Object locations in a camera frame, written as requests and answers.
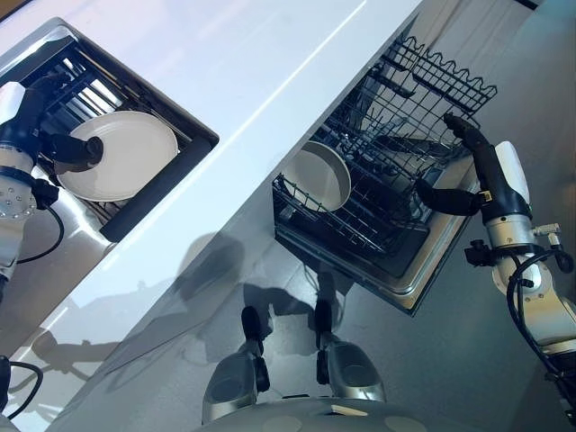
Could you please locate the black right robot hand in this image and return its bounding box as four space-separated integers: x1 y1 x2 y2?
415 112 535 223

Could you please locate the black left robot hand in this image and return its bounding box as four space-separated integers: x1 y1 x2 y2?
0 74 105 175

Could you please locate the large white round plate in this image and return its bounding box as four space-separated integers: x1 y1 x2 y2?
55 110 180 203

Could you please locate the stainless dishwasher door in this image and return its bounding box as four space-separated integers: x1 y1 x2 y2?
273 157 481 317

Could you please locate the black sink dish rack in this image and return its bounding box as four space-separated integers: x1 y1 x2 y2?
20 44 193 221

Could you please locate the stainless steel sink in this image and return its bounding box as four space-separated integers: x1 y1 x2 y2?
0 16 221 316

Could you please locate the white deep plate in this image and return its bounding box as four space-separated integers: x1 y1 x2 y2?
282 139 353 213

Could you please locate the silver right robot leg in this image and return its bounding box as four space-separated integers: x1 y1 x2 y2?
313 297 388 405

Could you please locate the grey robot torso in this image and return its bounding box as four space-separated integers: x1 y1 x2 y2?
193 394 455 432

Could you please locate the black wire folding rack shelf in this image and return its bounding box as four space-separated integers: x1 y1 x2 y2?
369 35 499 123

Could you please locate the black wire dishwasher rack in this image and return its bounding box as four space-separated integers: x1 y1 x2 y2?
272 67 474 256

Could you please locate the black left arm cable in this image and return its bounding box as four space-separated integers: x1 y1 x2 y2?
15 202 66 266

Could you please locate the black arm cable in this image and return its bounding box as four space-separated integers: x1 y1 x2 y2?
15 202 66 266
505 248 576 409

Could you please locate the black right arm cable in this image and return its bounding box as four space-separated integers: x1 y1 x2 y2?
505 248 576 409

